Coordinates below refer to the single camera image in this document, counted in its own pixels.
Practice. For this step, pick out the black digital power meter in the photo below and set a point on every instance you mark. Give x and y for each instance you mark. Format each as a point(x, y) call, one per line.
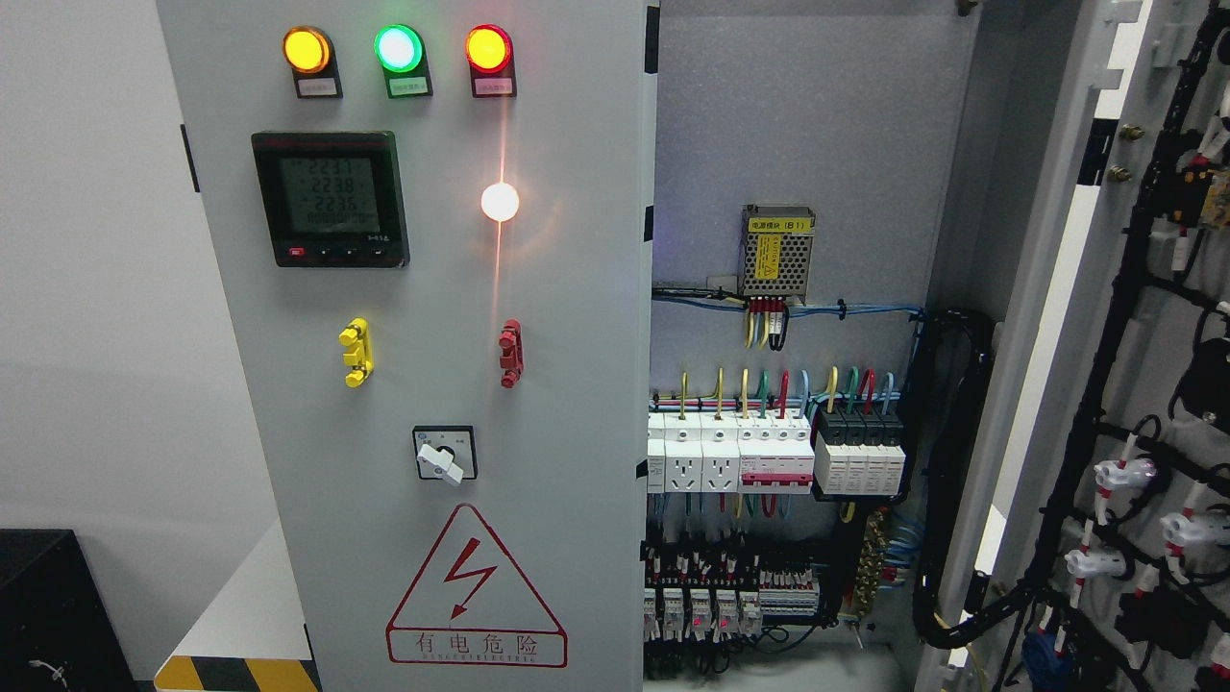
point(332, 199)

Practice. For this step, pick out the white table with hazard stripes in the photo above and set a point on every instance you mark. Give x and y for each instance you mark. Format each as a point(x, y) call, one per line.
point(252, 636)

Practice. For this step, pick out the yellow terminal connector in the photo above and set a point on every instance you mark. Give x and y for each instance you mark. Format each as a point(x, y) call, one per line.
point(357, 352)

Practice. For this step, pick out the white socket breaker row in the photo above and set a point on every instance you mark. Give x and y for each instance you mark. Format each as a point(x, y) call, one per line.
point(732, 452)

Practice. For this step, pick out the black white surge protector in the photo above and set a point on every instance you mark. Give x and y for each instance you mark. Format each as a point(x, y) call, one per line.
point(858, 454)

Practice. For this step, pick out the grey cabinet door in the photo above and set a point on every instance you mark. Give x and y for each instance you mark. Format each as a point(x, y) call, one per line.
point(557, 455)
point(1079, 522)

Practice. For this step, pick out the yellow indicator lamp left door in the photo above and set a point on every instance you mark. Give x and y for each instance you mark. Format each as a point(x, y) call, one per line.
point(310, 56)

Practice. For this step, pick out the red electric hazard warning sticker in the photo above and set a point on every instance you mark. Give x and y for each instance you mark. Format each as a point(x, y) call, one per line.
point(470, 603)

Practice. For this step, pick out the white rotary selector switch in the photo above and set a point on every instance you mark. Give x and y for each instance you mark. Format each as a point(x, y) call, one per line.
point(445, 453)

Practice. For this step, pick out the white indicator lamp left door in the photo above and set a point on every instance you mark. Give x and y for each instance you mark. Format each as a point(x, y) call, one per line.
point(500, 202)

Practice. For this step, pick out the green indicator lamp left door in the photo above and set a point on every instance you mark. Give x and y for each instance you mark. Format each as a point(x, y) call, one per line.
point(404, 61)

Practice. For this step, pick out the metal mesh power supply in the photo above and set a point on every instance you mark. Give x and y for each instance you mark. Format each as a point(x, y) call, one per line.
point(777, 248)

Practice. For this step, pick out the black box on floor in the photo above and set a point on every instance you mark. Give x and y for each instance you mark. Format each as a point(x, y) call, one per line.
point(55, 632)

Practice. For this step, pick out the grey electrical cabinet body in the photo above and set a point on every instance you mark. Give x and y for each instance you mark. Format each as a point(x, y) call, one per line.
point(852, 109)

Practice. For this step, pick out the red terminal connector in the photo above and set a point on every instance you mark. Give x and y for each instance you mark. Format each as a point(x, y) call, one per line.
point(511, 358)

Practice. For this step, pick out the relay terminal block row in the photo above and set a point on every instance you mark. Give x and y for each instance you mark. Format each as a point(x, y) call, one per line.
point(708, 593)

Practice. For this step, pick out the red indicator lamp left door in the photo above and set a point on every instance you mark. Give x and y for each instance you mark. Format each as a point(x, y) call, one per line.
point(489, 53)

